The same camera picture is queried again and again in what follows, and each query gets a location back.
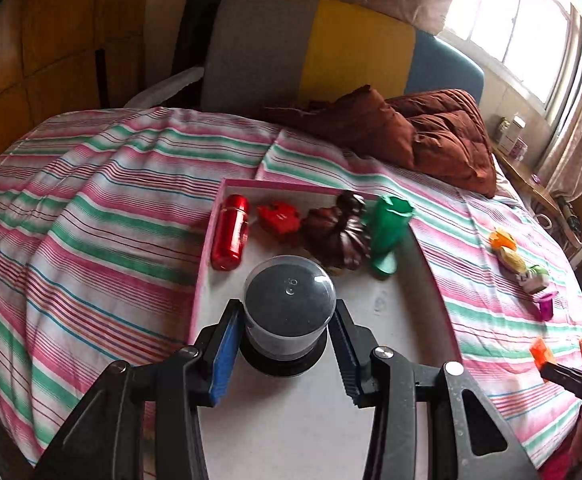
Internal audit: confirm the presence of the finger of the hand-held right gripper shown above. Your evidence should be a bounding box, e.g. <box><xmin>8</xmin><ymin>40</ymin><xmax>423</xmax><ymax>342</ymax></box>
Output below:
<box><xmin>543</xmin><ymin>361</ymin><xmax>582</xmax><ymax>402</ymax></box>

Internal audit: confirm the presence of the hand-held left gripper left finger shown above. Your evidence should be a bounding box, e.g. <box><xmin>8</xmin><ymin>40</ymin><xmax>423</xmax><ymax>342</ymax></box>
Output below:
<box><xmin>31</xmin><ymin>299</ymin><xmax>246</xmax><ymax>480</ymax></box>

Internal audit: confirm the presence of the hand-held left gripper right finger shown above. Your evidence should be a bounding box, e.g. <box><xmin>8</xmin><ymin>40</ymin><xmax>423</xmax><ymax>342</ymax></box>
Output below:
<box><xmin>332</xmin><ymin>297</ymin><xmax>539</xmax><ymax>480</ymax></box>

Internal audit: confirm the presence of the clear cylinder container black base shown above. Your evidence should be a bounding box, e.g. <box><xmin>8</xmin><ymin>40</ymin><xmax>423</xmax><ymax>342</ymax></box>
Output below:
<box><xmin>238</xmin><ymin>255</ymin><xmax>336</xmax><ymax>378</ymax></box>

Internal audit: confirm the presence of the purple suction cup toy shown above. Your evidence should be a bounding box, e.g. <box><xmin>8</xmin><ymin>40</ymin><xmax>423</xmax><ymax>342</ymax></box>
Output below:
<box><xmin>533</xmin><ymin>290</ymin><xmax>559</xmax><ymax>322</ymax></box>

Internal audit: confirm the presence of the pink white cardboard tray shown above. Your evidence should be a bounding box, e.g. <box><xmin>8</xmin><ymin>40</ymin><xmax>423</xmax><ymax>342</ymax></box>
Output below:
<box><xmin>188</xmin><ymin>177</ymin><xmax>464</xmax><ymax>480</ymax></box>

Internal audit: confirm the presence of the green white plug night light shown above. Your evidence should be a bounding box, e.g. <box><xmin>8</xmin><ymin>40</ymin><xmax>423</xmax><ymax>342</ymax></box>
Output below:
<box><xmin>518</xmin><ymin>264</ymin><xmax>550</xmax><ymax>293</ymax></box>

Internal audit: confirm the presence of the brown pumpkin toy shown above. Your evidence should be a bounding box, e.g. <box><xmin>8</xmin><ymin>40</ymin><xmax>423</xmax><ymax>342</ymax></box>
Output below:
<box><xmin>301</xmin><ymin>191</ymin><xmax>374</xmax><ymax>271</ymax></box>

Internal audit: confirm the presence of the red cylinder toy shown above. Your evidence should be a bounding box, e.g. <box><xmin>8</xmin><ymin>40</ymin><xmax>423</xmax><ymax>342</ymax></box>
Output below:
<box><xmin>211</xmin><ymin>194</ymin><xmax>250</xmax><ymax>272</ymax></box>

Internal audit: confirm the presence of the green funnel toy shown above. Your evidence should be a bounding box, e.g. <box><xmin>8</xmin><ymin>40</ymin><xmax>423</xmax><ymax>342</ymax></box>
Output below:
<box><xmin>369</xmin><ymin>195</ymin><xmax>416</xmax><ymax>279</ymax></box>

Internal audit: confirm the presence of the yellow perforated oval toy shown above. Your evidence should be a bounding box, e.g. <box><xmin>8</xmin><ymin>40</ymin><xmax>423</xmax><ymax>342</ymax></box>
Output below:
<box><xmin>498</xmin><ymin>247</ymin><xmax>526</xmax><ymax>273</ymax></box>

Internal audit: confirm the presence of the red puzzle piece toy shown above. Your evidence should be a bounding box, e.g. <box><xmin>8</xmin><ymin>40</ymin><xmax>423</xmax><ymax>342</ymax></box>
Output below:
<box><xmin>257</xmin><ymin>201</ymin><xmax>302</xmax><ymax>247</ymax></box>

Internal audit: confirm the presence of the wooden bedside shelf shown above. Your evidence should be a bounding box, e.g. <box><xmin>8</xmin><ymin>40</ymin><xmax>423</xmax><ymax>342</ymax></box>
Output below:
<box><xmin>491</xmin><ymin>142</ymin><xmax>562</xmax><ymax>216</ymax></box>

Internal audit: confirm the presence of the pale pillow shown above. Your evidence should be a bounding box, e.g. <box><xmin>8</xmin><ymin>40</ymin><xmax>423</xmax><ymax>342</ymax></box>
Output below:
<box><xmin>493</xmin><ymin>155</ymin><xmax>526</xmax><ymax>206</ymax></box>

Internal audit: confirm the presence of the brown quilt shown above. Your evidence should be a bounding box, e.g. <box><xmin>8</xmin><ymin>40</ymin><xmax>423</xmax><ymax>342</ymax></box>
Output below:
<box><xmin>266</xmin><ymin>85</ymin><xmax>498</xmax><ymax>198</ymax></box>

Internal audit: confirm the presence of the long beige curtain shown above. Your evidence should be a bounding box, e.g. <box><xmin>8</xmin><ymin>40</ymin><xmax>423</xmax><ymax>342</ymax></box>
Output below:
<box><xmin>536</xmin><ymin>35</ymin><xmax>582</xmax><ymax>196</ymax></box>

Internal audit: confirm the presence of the white carton box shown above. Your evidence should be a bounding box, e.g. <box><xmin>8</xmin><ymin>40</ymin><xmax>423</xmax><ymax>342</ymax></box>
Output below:
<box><xmin>495</xmin><ymin>116</ymin><xmax>526</xmax><ymax>156</ymax></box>

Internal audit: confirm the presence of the white ribbed panel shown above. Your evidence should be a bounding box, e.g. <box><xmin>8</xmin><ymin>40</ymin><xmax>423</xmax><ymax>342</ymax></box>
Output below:
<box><xmin>123</xmin><ymin>66</ymin><xmax>206</xmax><ymax>109</ymax></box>

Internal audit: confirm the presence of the grey yellow blue headboard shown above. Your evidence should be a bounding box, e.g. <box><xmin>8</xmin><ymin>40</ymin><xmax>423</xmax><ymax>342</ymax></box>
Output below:
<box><xmin>201</xmin><ymin>0</ymin><xmax>486</xmax><ymax>116</ymax></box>

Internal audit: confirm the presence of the black rolled mat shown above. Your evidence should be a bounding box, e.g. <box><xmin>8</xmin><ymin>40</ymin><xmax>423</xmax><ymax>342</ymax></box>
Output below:
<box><xmin>171</xmin><ymin>0</ymin><xmax>232</xmax><ymax>81</ymax></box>

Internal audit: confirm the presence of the wooden wardrobe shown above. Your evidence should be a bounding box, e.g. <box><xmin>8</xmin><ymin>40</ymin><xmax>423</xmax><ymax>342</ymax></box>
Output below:
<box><xmin>0</xmin><ymin>0</ymin><xmax>152</xmax><ymax>161</ymax></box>

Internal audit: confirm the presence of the window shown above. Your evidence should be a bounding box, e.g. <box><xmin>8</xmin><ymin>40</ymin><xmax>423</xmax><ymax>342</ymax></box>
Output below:
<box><xmin>441</xmin><ymin>0</ymin><xmax>582</xmax><ymax>106</ymax></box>

